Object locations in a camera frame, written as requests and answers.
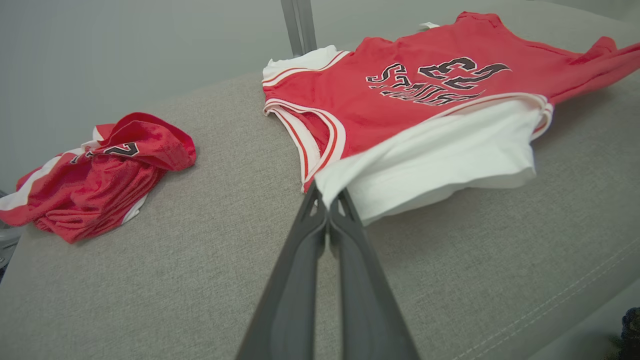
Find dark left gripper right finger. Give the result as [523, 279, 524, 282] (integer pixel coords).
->
[327, 187, 421, 360]

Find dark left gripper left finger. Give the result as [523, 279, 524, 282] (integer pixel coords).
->
[235, 182, 331, 360]

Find red and white shorts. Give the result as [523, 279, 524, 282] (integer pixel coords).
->
[262, 11, 640, 226]

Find red jersey with logo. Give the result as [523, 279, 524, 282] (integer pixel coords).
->
[0, 112, 197, 244]

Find grey wall partition post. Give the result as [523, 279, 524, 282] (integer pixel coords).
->
[280, 0, 318, 57]

